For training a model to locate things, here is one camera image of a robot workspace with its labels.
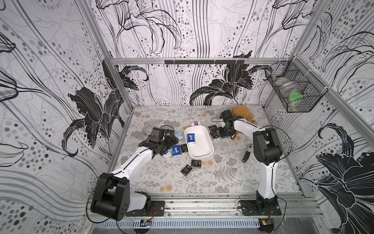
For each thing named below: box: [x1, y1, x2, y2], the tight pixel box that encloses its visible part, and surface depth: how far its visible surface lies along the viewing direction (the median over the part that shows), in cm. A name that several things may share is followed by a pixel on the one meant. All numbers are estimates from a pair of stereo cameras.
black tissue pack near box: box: [180, 143, 189, 153], surface depth 95 cm
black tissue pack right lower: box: [210, 130, 220, 139], surface depth 103 cm
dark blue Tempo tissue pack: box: [172, 144, 182, 157], surface depth 93 cm
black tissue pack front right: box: [190, 159, 202, 168], surface depth 88 cm
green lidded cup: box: [287, 92, 304, 111], surface depth 81 cm
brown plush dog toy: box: [231, 104, 256, 124], surface depth 92 cm
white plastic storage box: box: [184, 125, 215, 159], surface depth 98 cm
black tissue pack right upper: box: [207, 124, 219, 132], surface depth 106 cm
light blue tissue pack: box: [174, 132, 184, 140], surface depth 100 cm
